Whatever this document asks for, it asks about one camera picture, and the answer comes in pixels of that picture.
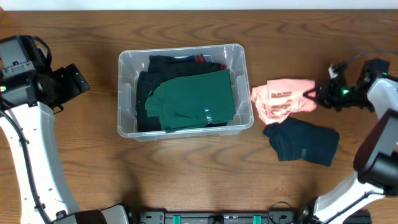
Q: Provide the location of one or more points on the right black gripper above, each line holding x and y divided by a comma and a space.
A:
325, 95

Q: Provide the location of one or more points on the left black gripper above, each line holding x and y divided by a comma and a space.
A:
73, 79

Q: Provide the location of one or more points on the pink printed t-shirt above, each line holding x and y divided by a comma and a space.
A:
277, 99

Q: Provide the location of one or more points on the dark navy garment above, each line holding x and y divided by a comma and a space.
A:
294, 139

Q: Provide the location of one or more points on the black sweater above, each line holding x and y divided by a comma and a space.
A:
162, 69

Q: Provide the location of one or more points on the clear plastic storage bin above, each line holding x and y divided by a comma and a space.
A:
132, 62

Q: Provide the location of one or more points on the red navy plaid shirt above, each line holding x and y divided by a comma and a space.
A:
201, 59

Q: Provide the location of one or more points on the dark green garment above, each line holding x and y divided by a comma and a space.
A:
193, 101

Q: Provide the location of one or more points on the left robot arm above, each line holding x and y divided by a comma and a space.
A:
31, 94

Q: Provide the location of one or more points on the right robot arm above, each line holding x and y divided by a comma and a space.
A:
374, 174

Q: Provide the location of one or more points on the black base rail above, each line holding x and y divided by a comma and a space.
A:
159, 217

